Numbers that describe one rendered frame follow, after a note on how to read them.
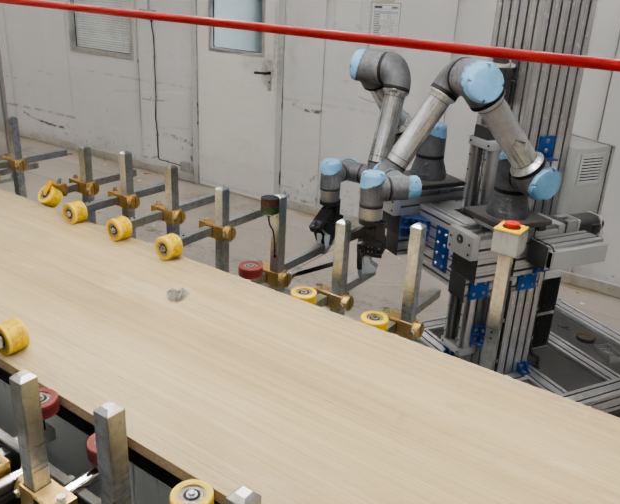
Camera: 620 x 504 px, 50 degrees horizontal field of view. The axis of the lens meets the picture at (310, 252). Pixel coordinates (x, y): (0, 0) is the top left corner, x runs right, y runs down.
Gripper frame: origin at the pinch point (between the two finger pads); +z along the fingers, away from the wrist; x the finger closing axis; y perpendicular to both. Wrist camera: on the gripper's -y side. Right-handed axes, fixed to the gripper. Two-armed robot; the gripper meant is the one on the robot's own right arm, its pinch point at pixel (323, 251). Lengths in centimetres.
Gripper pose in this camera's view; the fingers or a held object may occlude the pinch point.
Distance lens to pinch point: 255.3
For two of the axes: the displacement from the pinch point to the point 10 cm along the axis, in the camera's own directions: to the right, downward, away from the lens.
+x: -8.1, -2.6, 5.3
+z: -0.5, 9.2, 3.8
